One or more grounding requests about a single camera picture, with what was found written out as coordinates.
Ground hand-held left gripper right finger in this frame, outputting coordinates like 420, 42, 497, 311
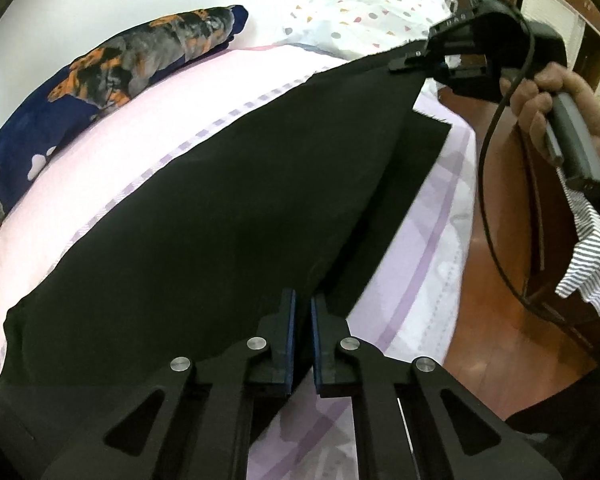
310, 294, 566, 480

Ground black pants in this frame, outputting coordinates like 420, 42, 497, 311
0, 41, 454, 480

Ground person's right hand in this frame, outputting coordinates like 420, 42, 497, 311
500, 62, 600, 172

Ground black cable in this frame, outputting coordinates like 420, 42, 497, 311
477, 0, 600, 324

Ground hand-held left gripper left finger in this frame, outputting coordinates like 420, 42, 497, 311
40, 288, 298, 480

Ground blue dog print pillow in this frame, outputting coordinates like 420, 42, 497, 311
0, 4, 249, 261

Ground white dotted pillow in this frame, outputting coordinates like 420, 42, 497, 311
272, 0, 454, 63

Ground grey white striped shirt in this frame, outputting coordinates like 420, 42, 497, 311
554, 170, 600, 322

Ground pink purple checked bed sheet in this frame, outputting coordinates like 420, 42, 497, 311
0, 40, 483, 480

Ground person's dark trousers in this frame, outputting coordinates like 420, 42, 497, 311
504, 352, 600, 480

